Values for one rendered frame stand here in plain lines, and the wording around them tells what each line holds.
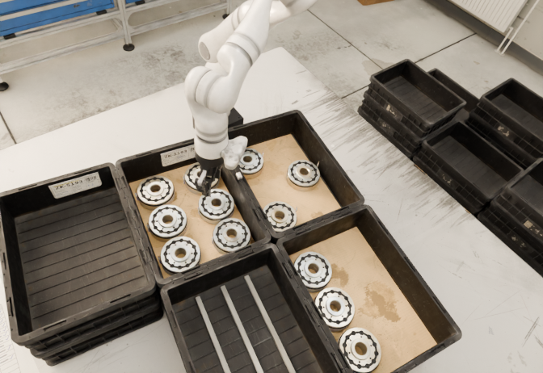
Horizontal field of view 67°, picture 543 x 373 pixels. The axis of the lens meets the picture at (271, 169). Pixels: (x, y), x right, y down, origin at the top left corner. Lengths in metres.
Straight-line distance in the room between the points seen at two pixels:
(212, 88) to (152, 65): 2.22
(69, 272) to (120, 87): 1.83
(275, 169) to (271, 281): 0.37
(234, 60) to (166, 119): 0.85
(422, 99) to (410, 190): 0.83
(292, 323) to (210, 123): 0.54
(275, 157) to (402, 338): 0.64
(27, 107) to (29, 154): 1.26
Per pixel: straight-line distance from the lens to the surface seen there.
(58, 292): 1.16
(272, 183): 1.27
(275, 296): 1.10
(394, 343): 1.15
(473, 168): 2.27
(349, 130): 1.67
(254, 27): 0.85
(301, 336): 1.08
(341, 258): 1.18
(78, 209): 1.27
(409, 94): 2.31
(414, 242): 1.45
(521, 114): 2.55
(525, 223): 2.02
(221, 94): 0.77
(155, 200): 1.20
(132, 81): 2.87
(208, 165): 0.93
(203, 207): 1.18
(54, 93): 2.90
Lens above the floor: 1.86
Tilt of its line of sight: 52 degrees down
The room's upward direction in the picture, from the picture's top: 11 degrees clockwise
